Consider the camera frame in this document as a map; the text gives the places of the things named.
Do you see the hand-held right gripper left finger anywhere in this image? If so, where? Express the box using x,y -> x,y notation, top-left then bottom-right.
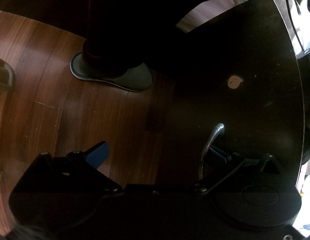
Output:
37,141 -> 123,195

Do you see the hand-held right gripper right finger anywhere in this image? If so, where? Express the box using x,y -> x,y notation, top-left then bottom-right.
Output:
192,145 -> 283,194

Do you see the person's grey slipper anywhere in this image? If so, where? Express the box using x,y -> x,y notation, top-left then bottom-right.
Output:
70,51 -> 153,92

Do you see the person's dark trouser leg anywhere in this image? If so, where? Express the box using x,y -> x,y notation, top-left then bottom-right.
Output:
81,0 -> 185,79

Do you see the mauve bed skirt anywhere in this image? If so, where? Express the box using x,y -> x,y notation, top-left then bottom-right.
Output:
175,0 -> 245,33

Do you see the pale fabric with black cord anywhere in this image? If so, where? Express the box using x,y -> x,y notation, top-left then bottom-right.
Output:
285,0 -> 310,59

